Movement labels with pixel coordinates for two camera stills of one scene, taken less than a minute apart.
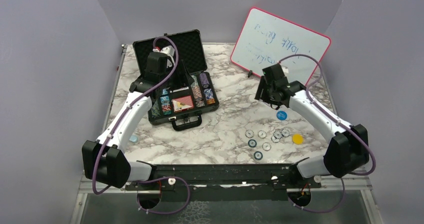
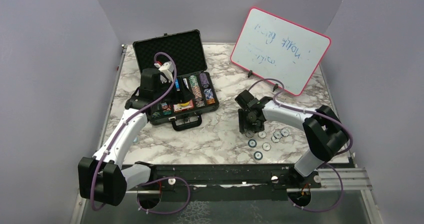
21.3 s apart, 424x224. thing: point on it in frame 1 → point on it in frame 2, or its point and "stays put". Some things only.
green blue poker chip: x=252 y=143 stays put
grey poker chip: x=262 y=134 stays put
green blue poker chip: x=258 y=155 stays put
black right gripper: x=261 y=93 → x=243 y=124
